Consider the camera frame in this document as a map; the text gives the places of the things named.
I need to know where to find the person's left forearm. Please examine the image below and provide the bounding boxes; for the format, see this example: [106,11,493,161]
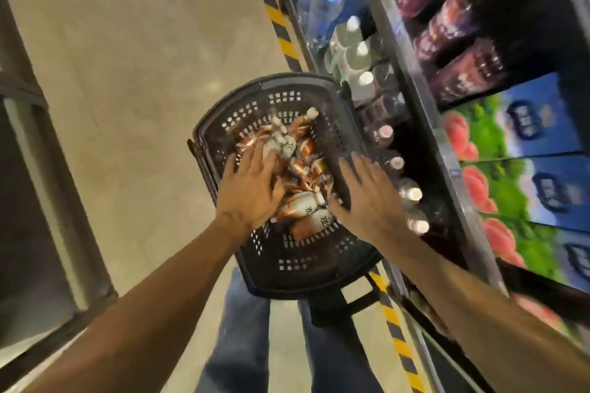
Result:
[23,217,250,393]

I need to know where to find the grey display counter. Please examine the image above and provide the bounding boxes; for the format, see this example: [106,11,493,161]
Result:
[0,0,119,393]

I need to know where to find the row of green drink cartons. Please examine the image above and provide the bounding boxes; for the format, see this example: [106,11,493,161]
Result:
[442,72,590,348]

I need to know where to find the person's left hand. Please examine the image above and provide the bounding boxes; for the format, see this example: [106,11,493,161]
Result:
[215,141,286,235]

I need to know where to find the black metal drinks rack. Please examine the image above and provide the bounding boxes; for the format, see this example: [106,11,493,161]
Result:
[265,0,590,393]

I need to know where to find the person's right forearm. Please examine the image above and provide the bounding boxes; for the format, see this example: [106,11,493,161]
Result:
[382,231,590,393]

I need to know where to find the person's right hand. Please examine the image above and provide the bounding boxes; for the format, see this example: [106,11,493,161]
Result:
[328,152,411,246]

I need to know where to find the person's blue trousers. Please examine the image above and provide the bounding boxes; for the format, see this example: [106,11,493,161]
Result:
[195,268,384,393]

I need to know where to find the pile of bottles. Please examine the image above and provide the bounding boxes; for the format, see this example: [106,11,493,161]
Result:
[235,107,335,241]

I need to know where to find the row of clear water bottles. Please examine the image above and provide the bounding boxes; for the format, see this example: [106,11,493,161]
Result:
[324,15,432,237]

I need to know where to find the black shopping basket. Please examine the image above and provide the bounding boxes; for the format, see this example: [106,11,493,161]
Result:
[186,72,384,327]

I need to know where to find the row of purple drink bottles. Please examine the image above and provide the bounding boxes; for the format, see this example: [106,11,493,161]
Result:
[396,0,508,103]

